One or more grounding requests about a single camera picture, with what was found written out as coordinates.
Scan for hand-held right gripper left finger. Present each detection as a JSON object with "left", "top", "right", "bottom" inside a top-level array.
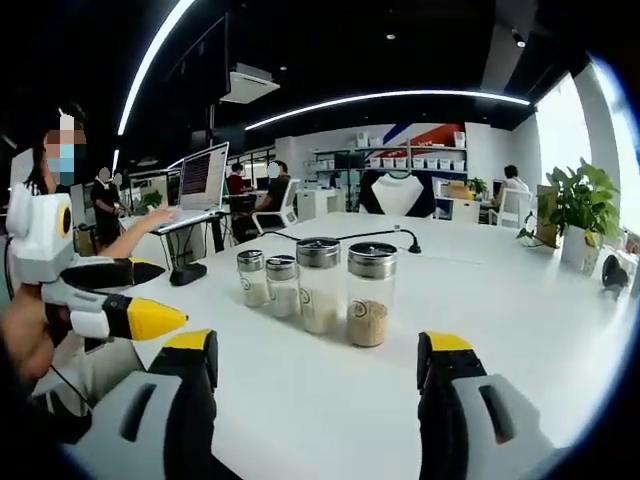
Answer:
[{"left": 62, "top": 328, "right": 226, "bottom": 480}]

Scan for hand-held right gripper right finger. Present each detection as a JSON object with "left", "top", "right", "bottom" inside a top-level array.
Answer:
[{"left": 416, "top": 330, "right": 556, "bottom": 480}]

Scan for small seasoning bottle white powder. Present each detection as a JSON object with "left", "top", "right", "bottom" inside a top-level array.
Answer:
[
  {"left": 236, "top": 249, "right": 271, "bottom": 309},
  {"left": 264, "top": 254, "right": 300, "bottom": 320}
]

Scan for tall seasoning bottle brown granules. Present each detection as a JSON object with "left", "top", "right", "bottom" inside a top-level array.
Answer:
[{"left": 346, "top": 241, "right": 398, "bottom": 349}]

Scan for tall seasoning bottle white powder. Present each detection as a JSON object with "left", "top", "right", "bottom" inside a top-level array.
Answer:
[{"left": 295, "top": 238, "right": 342, "bottom": 335}]

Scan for person's left hand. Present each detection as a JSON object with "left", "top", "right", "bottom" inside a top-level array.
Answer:
[{"left": 0, "top": 286, "right": 72, "bottom": 385}]

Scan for black computer mouse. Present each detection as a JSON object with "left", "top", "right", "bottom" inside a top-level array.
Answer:
[{"left": 168, "top": 262, "right": 208, "bottom": 287}]

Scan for person's light trousers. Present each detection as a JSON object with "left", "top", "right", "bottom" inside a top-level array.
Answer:
[{"left": 34, "top": 339, "right": 146, "bottom": 411}]

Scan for black laptop stand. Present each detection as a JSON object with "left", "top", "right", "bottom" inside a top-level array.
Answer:
[{"left": 162, "top": 212, "right": 229, "bottom": 264}]

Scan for white laptop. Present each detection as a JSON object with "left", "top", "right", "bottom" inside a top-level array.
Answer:
[{"left": 149, "top": 141, "right": 231, "bottom": 235}]

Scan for white office chair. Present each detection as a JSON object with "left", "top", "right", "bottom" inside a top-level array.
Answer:
[{"left": 251, "top": 178, "right": 301, "bottom": 234}]

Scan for potted green plant white pot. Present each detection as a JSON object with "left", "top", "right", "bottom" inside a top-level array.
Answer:
[{"left": 517, "top": 157, "right": 621, "bottom": 276}]

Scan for black round device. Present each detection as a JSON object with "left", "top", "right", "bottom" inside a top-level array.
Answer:
[{"left": 601, "top": 253, "right": 630, "bottom": 296}]

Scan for long curved ceiling light strip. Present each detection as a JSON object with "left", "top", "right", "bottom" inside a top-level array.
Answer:
[{"left": 118, "top": 0, "right": 196, "bottom": 136}]

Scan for brown paper bag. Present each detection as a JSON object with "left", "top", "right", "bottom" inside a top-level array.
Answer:
[{"left": 537, "top": 184, "right": 561, "bottom": 249}]

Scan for white ceiling air conditioner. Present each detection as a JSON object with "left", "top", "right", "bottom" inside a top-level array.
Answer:
[{"left": 218, "top": 62, "right": 281, "bottom": 105}]

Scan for black and white shirt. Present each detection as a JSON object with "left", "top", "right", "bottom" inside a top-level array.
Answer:
[{"left": 358, "top": 169, "right": 436, "bottom": 219}]

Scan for white shelf with storage bins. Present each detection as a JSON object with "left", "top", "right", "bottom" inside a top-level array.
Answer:
[{"left": 312, "top": 130, "right": 469, "bottom": 176}]

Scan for arched ceiling light strip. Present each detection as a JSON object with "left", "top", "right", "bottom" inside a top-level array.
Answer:
[{"left": 244, "top": 89, "right": 531, "bottom": 132}]

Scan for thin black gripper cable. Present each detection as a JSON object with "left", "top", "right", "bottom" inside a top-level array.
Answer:
[{"left": 49, "top": 364, "right": 94, "bottom": 409}]

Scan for black cable with plug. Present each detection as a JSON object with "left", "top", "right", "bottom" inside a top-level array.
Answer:
[{"left": 262, "top": 224, "right": 424, "bottom": 255}]

